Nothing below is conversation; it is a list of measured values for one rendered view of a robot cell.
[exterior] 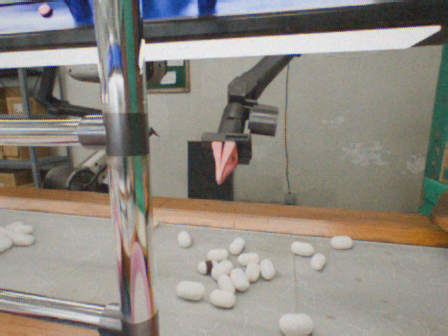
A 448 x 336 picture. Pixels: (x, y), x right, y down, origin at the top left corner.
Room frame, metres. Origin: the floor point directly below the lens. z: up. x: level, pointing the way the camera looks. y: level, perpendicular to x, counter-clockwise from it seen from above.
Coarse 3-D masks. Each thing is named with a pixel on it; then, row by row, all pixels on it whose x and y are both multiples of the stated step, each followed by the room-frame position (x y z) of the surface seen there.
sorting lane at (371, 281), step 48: (48, 240) 0.46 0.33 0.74; (96, 240) 0.46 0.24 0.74; (192, 240) 0.46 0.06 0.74; (288, 240) 0.46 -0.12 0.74; (48, 288) 0.32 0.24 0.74; (96, 288) 0.32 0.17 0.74; (288, 288) 0.32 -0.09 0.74; (336, 288) 0.32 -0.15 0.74; (384, 288) 0.32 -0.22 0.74; (432, 288) 0.32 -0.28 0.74
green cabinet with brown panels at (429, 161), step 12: (444, 48) 0.57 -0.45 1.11; (444, 60) 0.56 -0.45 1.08; (444, 72) 0.56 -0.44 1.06; (444, 84) 0.55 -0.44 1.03; (444, 96) 0.54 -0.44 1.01; (444, 108) 0.54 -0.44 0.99; (432, 120) 0.57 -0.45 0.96; (444, 120) 0.53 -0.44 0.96; (432, 132) 0.57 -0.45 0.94; (444, 132) 0.52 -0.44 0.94; (432, 144) 0.56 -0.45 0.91; (444, 144) 0.52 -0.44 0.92; (432, 156) 0.55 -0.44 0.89; (444, 156) 0.51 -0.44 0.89; (432, 168) 0.55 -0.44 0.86; (444, 168) 0.51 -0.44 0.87; (444, 180) 0.50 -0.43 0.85
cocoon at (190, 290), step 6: (186, 282) 0.30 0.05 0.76; (192, 282) 0.30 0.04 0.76; (198, 282) 0.30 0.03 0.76; (180, 288) 0.30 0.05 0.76; (186, 288) 0.30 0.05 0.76; (192, 288) 0.29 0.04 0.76; (198, 288) 0.29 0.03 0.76; (204, 288) 0.30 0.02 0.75; (180, 294) 0.29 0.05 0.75; (186, 294) 0.29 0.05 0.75; (192, 294) 0.29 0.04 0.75; (198, 294) 0.29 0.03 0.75
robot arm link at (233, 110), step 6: (228, 108) 0.60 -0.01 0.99; (234, 108) 0.60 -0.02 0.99; (240, 108) 0.60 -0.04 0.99; (246, 108) 0.62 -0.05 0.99; (252, 108) 0.61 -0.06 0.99; (222, 114) 0.61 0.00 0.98; (228, 114) 0.58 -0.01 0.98; (234, 114) 0.58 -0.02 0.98; (240, 114) 0.59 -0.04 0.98; (246, 114) 0.61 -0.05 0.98; (240, 120) 0.58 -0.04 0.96; (246, 120) 0.61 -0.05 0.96
